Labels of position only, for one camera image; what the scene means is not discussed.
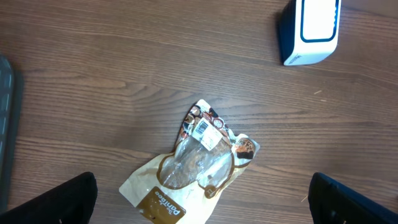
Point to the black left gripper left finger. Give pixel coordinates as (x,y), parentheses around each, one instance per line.
(71,202)

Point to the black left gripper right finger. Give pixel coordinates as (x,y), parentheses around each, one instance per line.
(331,202)

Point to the clear brown snack pouch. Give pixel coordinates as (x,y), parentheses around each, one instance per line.
(185,185)

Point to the white barcode scanner stand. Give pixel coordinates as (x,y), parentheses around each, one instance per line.
(308,31)

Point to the grey plastic mesh basket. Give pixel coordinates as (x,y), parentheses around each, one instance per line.
(12,86)

